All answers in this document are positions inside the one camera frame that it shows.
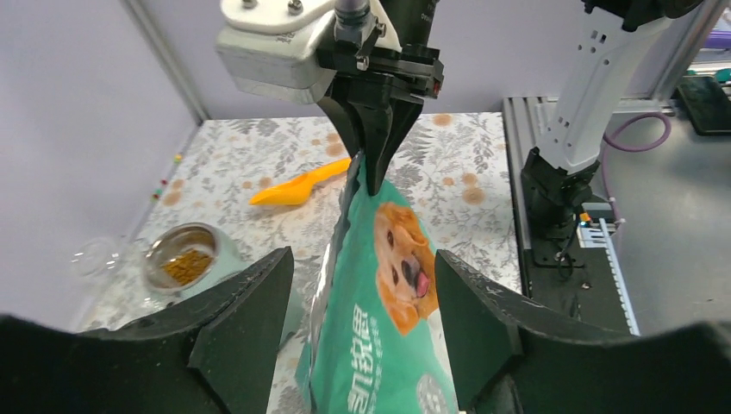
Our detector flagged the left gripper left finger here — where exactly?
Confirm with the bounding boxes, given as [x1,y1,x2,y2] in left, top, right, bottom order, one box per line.
[1,248,294,413]

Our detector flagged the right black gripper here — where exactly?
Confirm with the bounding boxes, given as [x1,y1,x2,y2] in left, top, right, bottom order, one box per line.
[316,1,444,196]

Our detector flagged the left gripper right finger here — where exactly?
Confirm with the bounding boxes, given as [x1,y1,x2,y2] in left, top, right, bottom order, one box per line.
[435,250,730,413]

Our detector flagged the orange plastic scoop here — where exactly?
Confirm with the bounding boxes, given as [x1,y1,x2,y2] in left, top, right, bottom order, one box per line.
[249,158,351,206]

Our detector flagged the green pet food bag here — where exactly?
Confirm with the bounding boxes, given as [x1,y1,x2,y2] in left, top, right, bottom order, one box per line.
[297,155,458,413]

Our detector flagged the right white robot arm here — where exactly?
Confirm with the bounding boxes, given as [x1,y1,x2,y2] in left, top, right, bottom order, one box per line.
[316,1,697,229]

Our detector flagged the brown pet food kibble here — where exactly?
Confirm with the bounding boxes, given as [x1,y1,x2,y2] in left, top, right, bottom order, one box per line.
[160,248,213,286]

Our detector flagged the teal double pet feeder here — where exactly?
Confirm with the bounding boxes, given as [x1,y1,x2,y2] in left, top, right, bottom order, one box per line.
[173,225,248,300]

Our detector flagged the far steel bowl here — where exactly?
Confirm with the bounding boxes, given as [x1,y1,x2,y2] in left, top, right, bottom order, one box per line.
[143,223,221,295]

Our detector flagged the floral tablecloth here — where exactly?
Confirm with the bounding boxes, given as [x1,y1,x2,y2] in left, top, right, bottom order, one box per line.
[77,112,523,414]

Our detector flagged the clear water bottle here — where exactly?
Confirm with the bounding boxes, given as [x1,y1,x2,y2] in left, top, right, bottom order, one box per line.
[69,236,125,285]

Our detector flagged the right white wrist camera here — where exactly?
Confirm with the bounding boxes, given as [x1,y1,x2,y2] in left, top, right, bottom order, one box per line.
[216,0,403,105]

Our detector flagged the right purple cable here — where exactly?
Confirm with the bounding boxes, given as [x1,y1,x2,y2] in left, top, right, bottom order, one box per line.
[597,111,674,224]

